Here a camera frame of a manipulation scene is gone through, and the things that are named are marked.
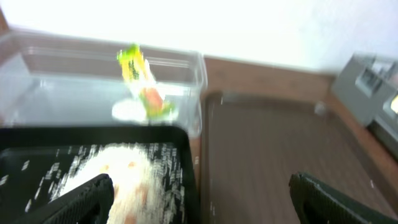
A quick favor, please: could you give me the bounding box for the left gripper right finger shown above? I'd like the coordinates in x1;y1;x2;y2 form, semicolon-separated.
289;172;397;224

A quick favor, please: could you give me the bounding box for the rice waste pile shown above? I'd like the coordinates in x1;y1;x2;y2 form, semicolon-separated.
50;143;184;223

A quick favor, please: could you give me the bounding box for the dark brown serving tray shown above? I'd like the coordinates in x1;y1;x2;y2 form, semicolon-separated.
201;92;397;223

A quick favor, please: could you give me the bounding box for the green snack wrapper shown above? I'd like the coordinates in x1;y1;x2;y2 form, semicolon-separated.
116;44;175;119

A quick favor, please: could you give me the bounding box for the black waste tray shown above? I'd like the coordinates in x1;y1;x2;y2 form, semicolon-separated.
1;126;201;223

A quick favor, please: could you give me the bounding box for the clear plastic bin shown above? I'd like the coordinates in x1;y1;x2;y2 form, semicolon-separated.
1;30;208;138

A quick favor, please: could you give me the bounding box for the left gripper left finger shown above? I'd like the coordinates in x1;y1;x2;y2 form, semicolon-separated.
12;174;114;224

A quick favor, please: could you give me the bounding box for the grey dishwasher rack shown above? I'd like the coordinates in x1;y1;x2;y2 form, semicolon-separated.
331;54;397;159

